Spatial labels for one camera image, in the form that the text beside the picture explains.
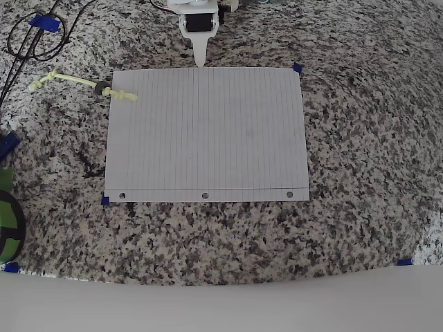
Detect lined paper sheet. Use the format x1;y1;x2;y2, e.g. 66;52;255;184
103;67;311;203

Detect green black tape roll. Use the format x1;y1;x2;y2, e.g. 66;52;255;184
0;189;27;264

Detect green tape piece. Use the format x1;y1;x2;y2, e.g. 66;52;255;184
0;167;15;190

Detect yellow-green knotted rope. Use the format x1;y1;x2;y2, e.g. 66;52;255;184
28;70;138;104

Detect black cable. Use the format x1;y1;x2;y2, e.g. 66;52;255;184
6;0;87;62
0;0;60;108

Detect red white black servo wire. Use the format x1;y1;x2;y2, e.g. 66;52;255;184
150;0;181;17

